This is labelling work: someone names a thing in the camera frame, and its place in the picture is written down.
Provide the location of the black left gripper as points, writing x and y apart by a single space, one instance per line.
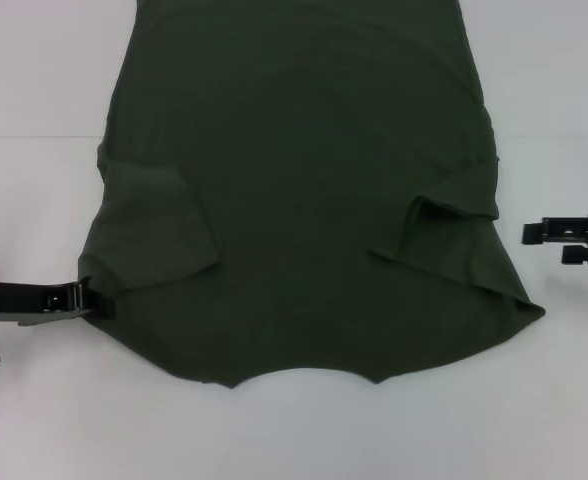
16 297

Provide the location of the dark green t-shirt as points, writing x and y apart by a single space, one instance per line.
294 200

